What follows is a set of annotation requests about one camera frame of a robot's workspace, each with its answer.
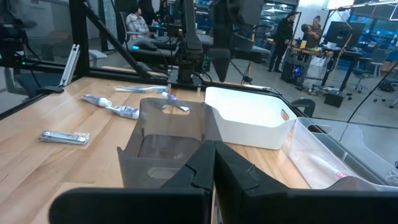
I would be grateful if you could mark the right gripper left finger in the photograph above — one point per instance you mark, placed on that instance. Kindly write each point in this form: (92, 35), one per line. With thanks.
(124, 205)

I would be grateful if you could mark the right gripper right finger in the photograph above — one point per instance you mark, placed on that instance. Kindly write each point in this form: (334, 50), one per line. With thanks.
(311, 208)

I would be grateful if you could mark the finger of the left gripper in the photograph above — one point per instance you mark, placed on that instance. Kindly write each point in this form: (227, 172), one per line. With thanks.
(215, 60)
(225, 60)

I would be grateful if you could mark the red and white toothbrush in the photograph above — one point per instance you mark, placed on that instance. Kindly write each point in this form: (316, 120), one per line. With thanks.
(323, 166)

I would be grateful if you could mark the blue and white toothbrush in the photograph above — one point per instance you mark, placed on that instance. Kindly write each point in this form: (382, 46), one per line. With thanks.
(136, 89)

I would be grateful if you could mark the silver nail clipper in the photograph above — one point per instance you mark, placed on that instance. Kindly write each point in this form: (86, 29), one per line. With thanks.
(62, 137)

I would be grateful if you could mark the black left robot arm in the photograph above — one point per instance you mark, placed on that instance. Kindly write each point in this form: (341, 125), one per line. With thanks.
(189, 46)

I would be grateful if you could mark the person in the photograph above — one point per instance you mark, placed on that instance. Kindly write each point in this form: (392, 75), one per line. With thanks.
(281, 34)
(314, 32)
(136, 25)

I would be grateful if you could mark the backlit keyboard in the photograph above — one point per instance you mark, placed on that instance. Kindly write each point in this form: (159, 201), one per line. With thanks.
(164, 39)

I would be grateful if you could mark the dark lower desk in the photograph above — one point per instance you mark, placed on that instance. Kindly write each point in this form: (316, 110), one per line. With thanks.
(149, 56)

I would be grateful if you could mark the computer tower with lights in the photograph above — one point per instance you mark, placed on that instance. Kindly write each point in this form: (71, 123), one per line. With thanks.
(290, 73)

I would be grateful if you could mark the black computer mouse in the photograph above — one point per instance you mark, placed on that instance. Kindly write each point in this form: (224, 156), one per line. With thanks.
(144, 46)

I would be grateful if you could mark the white plastic bin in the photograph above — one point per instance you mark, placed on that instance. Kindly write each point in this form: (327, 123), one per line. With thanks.
(248, 133)

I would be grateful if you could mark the clear plastic bin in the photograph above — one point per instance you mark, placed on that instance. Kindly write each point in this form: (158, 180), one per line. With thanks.
(357, 137)

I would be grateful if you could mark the black table clamp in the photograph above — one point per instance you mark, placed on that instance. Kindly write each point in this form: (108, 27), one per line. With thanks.
(306, 104)
(49, 90)

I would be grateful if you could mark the black computer monitor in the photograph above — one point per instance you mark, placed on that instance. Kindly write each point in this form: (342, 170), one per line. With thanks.
(342, 32)

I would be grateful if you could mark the black floor box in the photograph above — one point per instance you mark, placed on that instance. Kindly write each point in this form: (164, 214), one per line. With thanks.
(333, 99)

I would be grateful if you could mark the cluttered work desk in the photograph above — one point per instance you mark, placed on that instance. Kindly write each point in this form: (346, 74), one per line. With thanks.
(342, 53)

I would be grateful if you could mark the silver aluminium profile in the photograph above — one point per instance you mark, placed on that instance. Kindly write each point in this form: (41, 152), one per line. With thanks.
(70, 65)

